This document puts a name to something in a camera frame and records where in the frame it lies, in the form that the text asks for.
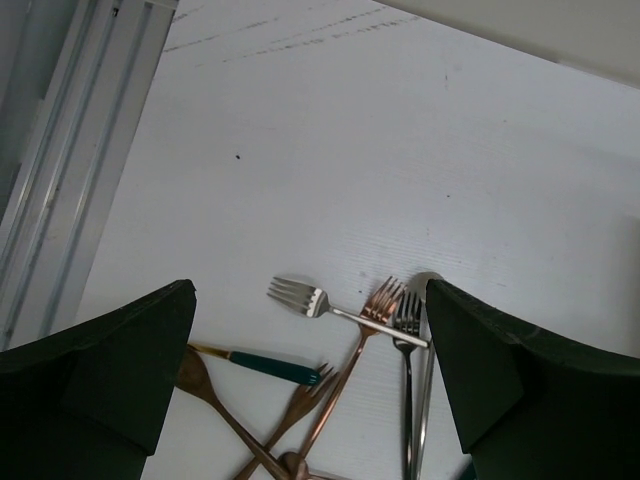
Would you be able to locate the green handled gold fork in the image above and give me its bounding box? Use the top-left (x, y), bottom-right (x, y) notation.
top-left (189, 343), bottom-right (322, 386)

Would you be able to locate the black handled silver fork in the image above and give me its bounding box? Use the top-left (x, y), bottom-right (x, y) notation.
top-left (393, 291), bottom-right (422, 480)

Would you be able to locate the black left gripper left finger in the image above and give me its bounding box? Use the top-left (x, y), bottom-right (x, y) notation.
top-left (1, 279), bottom-right (196, 479)

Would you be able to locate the aluminium side rail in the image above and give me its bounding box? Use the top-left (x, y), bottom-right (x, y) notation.
top-left (1, 1), bottom-right (178, 350)

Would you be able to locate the copper brown fork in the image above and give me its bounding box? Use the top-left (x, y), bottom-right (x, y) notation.
top-left (264, 363), bottom-right (340, 451)

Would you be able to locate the silver spoon black handle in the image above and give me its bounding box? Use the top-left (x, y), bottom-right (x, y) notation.
top-left (409, 272), bottom-right (442, 479)

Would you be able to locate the silver fork on table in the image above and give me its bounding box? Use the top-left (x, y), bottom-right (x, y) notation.
top-left (267, 276), bottom-right (428, 348)

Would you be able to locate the rose gold fork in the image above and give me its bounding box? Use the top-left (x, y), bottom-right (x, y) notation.
top-left (298, 277), bottom-right (406, 460)

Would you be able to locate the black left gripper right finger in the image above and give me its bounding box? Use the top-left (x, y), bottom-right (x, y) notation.
top-left (426, 280), bottom-right (639, 479)

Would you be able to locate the copper brown spoon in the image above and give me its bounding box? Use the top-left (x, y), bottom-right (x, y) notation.
top-left (175, 345), bottom-right (291, 480)

